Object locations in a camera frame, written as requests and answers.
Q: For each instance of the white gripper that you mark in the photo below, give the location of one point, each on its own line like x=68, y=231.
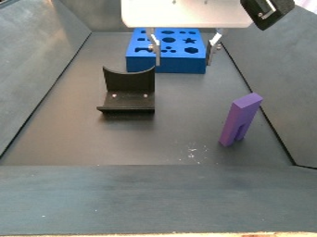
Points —
x=183, y=14

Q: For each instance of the purple double-square peg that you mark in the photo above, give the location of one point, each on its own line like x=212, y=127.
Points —
x=239, y=117

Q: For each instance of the blue shape-sorting board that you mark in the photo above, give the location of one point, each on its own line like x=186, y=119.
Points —
x=182, y=51

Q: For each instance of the black curved holder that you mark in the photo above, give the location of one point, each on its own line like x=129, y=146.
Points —
x=129, y=91

